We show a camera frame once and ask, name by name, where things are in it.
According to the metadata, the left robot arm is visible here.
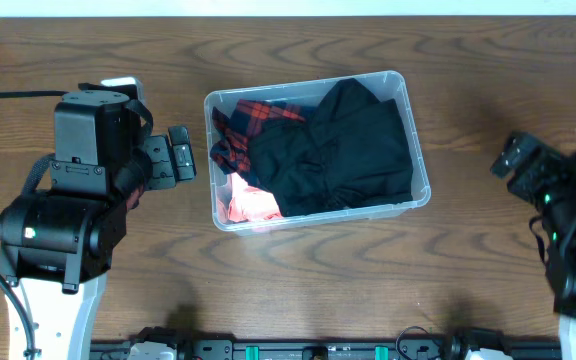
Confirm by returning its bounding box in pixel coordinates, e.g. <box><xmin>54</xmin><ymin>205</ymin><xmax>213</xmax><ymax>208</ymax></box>
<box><xmin>0</xmin><ymin>77</ymin><xmax>197</xmax><ymax>359</ymax></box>

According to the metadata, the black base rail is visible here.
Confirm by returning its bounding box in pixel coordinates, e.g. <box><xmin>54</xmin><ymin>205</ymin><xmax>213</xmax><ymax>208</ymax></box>
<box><xmin>90</xmin><ymin>336</ymin><xmax>563</xmax><ymax>360</ymax></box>

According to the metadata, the red navy plaid shirt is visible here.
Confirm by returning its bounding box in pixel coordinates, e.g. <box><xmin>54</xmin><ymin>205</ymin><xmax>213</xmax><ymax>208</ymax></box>
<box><xmin>210</xmin><ymin>99</ymin><xmax>315</xmax><ymax>189</ymax></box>

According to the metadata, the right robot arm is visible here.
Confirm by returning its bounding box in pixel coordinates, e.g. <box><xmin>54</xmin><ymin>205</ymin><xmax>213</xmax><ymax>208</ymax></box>
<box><xmin>440</xmin><ymin>131</ymin><xmax>576</xmax><ymax>360</ymax></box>

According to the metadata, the black garment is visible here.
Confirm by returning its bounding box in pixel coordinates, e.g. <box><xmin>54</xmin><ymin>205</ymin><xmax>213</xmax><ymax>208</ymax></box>
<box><xmin>248</xmin><ymin>79</ymin><xmax>413</xmax><ymax>217</ymax></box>

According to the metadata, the clear plastic storage bin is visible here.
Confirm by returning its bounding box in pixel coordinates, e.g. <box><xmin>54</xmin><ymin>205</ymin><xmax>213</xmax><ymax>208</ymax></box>
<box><xmin>203</xmin><ymin>70</ymin><xmax>431</xmax><ymax>236</ymax></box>

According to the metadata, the pink printed t-shirt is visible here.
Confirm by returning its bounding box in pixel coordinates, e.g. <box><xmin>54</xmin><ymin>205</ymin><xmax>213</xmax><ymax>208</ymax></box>
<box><xmin>217</xmin><ymin>173</ymin><xmax>282</xmax><ymax>223</ymax></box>

